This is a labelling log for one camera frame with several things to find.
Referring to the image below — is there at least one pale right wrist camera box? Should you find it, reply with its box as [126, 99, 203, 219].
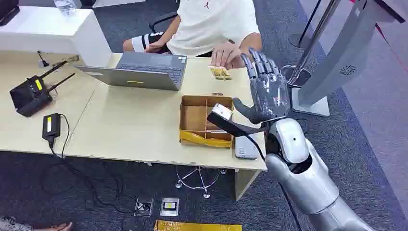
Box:
[211, 103, 234, 121]

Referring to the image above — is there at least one black adapter cable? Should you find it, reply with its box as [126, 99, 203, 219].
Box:
[39, 114, 135, 214]

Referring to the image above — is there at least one white cabinet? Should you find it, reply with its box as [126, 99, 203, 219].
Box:
[0, 5, 113, 68]

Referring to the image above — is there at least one person's right hand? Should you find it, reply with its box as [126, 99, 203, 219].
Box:
[143, 40, 167, 54]

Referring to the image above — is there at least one black router with antennas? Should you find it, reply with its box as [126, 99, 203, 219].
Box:
[9, 60, 77, 118]

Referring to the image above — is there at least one yellow wrapped package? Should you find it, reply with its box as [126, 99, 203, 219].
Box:
[153, 219, 243, 231]

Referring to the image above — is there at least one clear water bottle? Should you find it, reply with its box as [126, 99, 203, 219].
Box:
[53, 0, 77, 17]

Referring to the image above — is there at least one black power adapter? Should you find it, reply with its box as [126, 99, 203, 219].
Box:
[42, 113, 62, 141]

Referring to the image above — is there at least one stack of yellow cards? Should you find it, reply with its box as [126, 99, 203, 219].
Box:
[208, 65, 233, 81]

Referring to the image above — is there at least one person's foot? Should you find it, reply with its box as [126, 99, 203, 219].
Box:
[0, 216, 74, 231]

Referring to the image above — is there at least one chrome stool base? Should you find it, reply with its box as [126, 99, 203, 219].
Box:
[174, 165, 227, 200]

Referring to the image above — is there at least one small black desk microphone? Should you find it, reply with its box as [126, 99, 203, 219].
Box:
[37, 51, 51, 68]

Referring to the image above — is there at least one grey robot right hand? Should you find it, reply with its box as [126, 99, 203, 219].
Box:
[232, 48, 292, 125]

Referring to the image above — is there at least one grey flat power bank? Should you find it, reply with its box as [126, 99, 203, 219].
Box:
[234, 135, 261, 160]

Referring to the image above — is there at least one black case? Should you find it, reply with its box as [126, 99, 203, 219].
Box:
[0, 0, 21, 27]

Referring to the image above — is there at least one round floor stand with pole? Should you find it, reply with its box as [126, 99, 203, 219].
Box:
[288, 0, 322, 50]

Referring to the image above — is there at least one person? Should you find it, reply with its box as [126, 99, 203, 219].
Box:
[122, 0, 264, 69]

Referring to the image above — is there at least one wooden card box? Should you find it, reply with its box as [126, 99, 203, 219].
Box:
[178, 94, 235, 150]

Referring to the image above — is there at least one grey laptop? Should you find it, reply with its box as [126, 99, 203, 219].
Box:
[74, 51, 188, 92]

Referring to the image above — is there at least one grey monitor stand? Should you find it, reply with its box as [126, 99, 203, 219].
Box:
[291, 0, 406, 117]

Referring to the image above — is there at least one open floor socket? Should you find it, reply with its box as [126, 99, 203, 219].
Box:
[133, 196, 154, 218]

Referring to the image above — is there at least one black office chair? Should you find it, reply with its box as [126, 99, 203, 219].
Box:
[148, 11, 179, 33]

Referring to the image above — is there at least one steel floor socket plate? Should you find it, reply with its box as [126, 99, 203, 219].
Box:
[159, 197, 180, 218]

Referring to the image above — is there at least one person's left hand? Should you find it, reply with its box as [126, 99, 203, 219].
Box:
[210, 42, 244, 70]

